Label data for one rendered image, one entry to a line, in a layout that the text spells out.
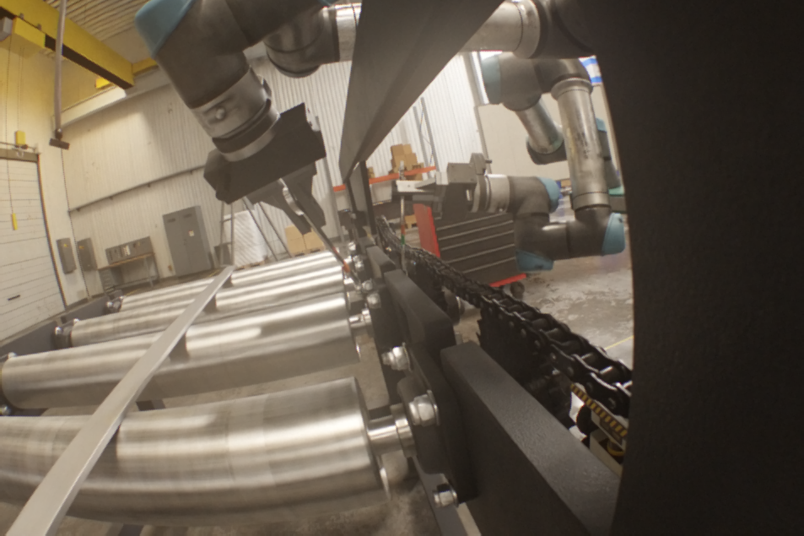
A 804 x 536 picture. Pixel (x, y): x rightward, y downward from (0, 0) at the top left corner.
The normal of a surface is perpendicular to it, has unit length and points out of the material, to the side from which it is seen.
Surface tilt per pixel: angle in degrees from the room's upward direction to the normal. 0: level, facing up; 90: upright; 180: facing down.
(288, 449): 48
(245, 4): 115
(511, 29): 121
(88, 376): 70
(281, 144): 131
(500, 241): 90
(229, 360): 82
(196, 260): 90
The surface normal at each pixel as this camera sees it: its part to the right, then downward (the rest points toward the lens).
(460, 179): 0.04, -0.48
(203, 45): 0.50, 0.62
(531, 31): -0.51, 0.58
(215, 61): 0.72, 0.40
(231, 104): 0.27, 0.70
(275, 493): 0.15, -0.06
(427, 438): -0.06, -0.30
